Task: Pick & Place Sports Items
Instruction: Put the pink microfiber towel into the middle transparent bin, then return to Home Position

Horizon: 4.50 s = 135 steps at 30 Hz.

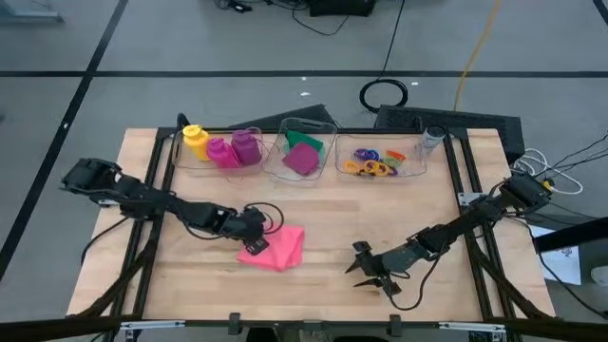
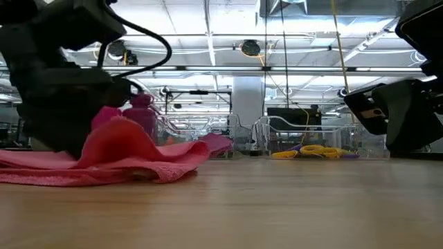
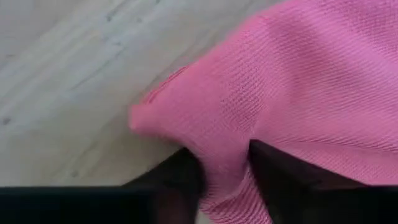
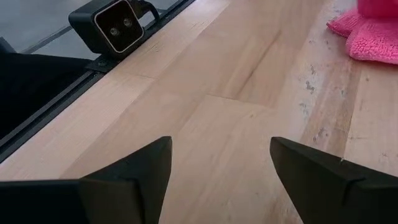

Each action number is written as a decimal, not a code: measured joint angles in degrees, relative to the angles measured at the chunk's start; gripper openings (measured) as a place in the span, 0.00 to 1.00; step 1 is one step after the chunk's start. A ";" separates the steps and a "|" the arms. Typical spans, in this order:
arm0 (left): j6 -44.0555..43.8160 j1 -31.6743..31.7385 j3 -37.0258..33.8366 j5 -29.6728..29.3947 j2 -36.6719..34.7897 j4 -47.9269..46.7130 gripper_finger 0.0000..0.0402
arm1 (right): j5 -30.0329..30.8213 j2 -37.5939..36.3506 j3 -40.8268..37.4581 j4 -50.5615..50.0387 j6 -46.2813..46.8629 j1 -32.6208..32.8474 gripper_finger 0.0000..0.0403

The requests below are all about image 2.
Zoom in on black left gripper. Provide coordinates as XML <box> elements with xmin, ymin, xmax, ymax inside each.
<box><xmin>0</xmin><ymin>30</ymin><xmax>116</xmax><ymax>160</ymax></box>

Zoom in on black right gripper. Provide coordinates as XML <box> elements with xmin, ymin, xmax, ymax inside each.
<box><xmin>371</xmin><ymin>57</ymin><xmax>443</xmax><ymax>152</ymax></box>

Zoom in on pink plastic sports bottle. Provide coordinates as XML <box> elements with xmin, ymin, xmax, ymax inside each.
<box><xmin>91</xmin><ymin>105</ymin><xmax>123</xmax><ymax>133</ymax></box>

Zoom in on pink terry towel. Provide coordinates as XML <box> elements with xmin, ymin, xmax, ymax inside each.
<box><xmin>0</xmin><ymin>116</ymin><xmax>213</xmax><ymax>188</ymax></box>

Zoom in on purple plastic sports bottle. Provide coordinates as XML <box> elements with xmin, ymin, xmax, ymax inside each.
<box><xmin>122</xmin><ymin>92</ymin><xmax>159</xmax><ymax>146</ymax></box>

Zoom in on magenta microfibre cloth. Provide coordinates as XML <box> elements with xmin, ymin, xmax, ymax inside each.
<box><xmin>198</xmin><ymin>132</ymin><xmax>234</xmax><ymax>158</ymax></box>

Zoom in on clear plastic container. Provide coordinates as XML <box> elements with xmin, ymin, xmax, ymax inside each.
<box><xmin>156</xmin><ymin>113</ymin><xmax>254</xmax><ymax>160</ymax></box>
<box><xmin>254</xmin><ymin>116</ymin><xmax>392</xmax><ymax>160</ymax></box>

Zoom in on black round ceiling fixture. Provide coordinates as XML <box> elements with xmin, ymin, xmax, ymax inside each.
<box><xmin>106</xmin><ymin>39</ymin><xmax>128</xmax><ymax>59</ymax></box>
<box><xmin>240</xmin><ymin>39</ymin><xmax>262</xmax><ymax>58</ymax></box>

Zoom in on black background monitor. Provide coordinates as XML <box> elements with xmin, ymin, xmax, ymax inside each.
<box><xmin>266</xmin><ymin>107</ymin><xmax>323</xmax><ymax>131</ymax></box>

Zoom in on metal overhead beam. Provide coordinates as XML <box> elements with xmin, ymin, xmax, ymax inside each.
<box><xmin>103</xmin><ymin>64</ymin><xmax>425</xmax><ymax>77</ymax></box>

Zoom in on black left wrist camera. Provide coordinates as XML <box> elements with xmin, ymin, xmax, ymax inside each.
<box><xmin>44</xmin><ymin>68</ymin><xmax>133</xmax><ymax>109</ymax></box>

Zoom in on yellow hanging cord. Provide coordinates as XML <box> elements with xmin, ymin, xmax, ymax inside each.
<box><xmin>331</xmin><ymin>0</ymin><xmax>351</xmax><ymax>94</ymax></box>

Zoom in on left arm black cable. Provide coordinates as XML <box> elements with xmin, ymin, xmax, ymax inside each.
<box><xmin>96</xmin><ymin>0</ymin><xmax>173</xmax><ymax>102</ymax></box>

